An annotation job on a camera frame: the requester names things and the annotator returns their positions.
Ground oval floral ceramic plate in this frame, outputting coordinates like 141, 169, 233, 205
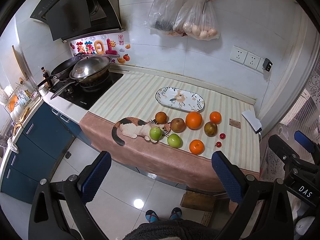
155, 87, 205, 112

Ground steel wok with lid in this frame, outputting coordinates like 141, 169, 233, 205
50, 54, 112, 99

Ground blue kitchen cabinet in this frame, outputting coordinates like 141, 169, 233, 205
1, 103, 75, 204

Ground reddish brown apple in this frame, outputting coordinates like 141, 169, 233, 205
170, 118, 186, 133

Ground brown green apple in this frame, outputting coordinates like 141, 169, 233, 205
204, 121, 217, 137

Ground left blue slipper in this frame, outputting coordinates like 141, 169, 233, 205
145, 210, 160, 223

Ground white charging cable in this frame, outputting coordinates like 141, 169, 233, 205
257, 71, 272, 120

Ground striped cat table mat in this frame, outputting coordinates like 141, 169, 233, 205
80, 72, 260, 192

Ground orange front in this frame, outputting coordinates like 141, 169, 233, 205
189, 139, 204, 155

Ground black charger plug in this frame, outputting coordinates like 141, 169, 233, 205
263, 58, 273, 72

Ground white wall socket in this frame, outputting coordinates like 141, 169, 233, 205
244, 52, 261, 69
230, 46, 248, 64

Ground white tissue paper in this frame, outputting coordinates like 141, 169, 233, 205
242, 110, 262, 134

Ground cherry tomato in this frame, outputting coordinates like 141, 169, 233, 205
220, 133, 226, 140
215, 141, 222, 148

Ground plastic bag dark contents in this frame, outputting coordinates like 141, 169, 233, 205
145, 0, 185, 36

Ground brown round fruit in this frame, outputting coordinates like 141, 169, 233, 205
155, 112, 168, 124

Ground plastic bag of eggs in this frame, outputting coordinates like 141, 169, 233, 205
173, 0, 220, 41

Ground colourful wall stickers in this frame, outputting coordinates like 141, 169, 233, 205
69, 33, 131, 64

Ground black gas stove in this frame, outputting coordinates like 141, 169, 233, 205
59, 72, 123, 110

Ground small orange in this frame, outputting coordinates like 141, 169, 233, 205
209, 111, 222, 124

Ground large orange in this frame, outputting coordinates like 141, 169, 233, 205
185, 112, 203, 130

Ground right blue slipper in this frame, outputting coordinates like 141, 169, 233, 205
169, 207, 182, 220

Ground black range hood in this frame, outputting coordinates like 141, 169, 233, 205
30, 0, 124, 41

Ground black frying pan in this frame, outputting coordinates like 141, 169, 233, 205
37, 53, 85, 88

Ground dark sauce bottle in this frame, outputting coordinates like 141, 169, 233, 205
41, 67, 53, 88

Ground cardboard box on floor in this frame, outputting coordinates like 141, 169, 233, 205
180, 191, 216, 212

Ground blue slipper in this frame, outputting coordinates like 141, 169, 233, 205
145, 210, 160, 223
169, 207, 182, 220

